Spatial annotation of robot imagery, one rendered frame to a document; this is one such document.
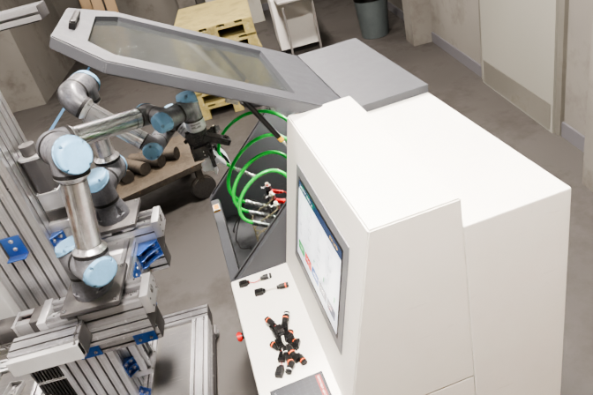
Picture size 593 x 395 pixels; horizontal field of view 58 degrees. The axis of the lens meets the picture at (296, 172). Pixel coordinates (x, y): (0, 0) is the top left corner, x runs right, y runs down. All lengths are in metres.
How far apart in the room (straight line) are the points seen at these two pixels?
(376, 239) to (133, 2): 9.19
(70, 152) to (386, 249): 1.04
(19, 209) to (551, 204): 1.78
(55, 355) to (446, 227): 1.50
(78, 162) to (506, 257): 1.27
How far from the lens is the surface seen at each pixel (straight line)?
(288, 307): 1.86
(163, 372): 2.95
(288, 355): 1.67
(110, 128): 2.01
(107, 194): 2.49
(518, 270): 1.45
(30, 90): 8.56
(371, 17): 7.15
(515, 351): 1.66
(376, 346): 1.39
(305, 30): 7.31
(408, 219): 1.18
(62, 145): 1.78
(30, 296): 2.46
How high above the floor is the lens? 2.26
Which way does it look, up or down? 30 degrees down
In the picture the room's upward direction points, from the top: 14 degrees counter-clockwise
